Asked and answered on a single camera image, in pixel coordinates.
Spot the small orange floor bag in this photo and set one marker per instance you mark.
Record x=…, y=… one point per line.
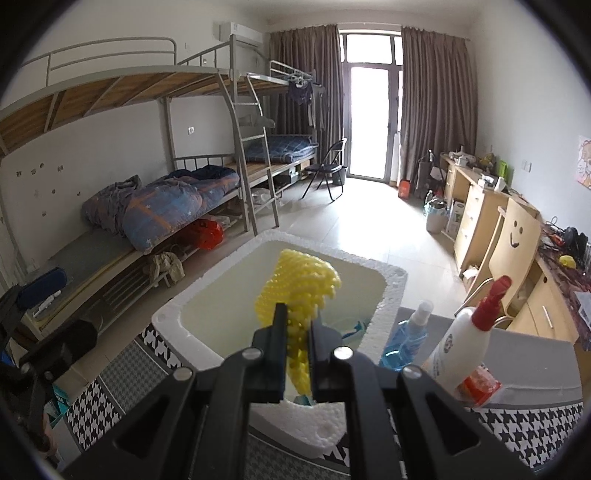
x=405, y=189

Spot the red snack packet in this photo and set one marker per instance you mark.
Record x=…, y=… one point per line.
x=480, y=387

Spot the white pump bottle red top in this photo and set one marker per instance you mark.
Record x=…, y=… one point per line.
x=461, y=350

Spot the dark blue quilt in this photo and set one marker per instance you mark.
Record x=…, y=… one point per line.
x=212, y=177

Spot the blue orange patterned quilt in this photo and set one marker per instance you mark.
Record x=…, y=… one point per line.
x=152, y=207

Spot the blue plaid bedding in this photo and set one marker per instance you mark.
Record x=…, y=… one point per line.
x=281, y=147

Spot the red plastic bag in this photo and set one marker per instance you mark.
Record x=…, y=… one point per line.
x=205, y=235

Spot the beige crumpled cloth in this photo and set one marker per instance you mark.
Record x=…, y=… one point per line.
x=166, y=265

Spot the blue spray bottle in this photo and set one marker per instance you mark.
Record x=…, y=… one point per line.
x=406, y=339

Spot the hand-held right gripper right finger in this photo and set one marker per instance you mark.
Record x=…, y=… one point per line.
x=323, y=364

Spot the black headphones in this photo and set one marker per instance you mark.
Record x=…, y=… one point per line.
x=572, y=237

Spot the glass balcony door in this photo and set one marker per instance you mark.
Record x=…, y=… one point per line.
x=371, y=115

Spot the black folding chair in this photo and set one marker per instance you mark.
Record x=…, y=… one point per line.
x=330, y=168

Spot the large metal bunk bed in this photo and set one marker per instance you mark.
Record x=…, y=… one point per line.
x=115, y=87

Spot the brown curtain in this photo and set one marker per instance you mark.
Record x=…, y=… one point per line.
x=438, y=101
x=314, y=60

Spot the pink cartoon wall picture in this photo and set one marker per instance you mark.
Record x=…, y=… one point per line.
x=584, y=161

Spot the yellow soft toy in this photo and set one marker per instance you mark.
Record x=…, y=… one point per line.
x=568, y=261

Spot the wooden desk with drawers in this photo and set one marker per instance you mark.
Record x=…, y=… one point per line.
x=475, y=217

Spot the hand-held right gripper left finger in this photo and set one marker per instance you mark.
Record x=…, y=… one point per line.
x=274, y=360

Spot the green box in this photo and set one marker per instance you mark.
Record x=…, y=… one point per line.
x=502, y=170

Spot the small metal bunk bed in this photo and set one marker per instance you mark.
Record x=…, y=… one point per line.
x=286, y=78

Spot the white foam box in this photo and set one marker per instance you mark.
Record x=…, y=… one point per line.
x=221, y=318

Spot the metal bed ladder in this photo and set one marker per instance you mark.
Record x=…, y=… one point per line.
x=251, y=138

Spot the white air conditioner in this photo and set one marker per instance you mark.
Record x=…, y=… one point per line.
x=240, y=31

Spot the hanging dark clothes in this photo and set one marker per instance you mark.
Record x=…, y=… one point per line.
x=300, y=94

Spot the houndstooth tablecloth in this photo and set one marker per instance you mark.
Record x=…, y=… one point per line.
x=531, y=429

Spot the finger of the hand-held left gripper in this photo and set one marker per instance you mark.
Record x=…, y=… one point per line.
x=44, y=282

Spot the white trash bin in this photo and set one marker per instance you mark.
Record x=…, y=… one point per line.
x=436, y=219

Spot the wooden chair smiley face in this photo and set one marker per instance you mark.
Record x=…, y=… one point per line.
x=517, y=240

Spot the yellow foam net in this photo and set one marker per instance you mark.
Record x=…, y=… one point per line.
x=300, y=286

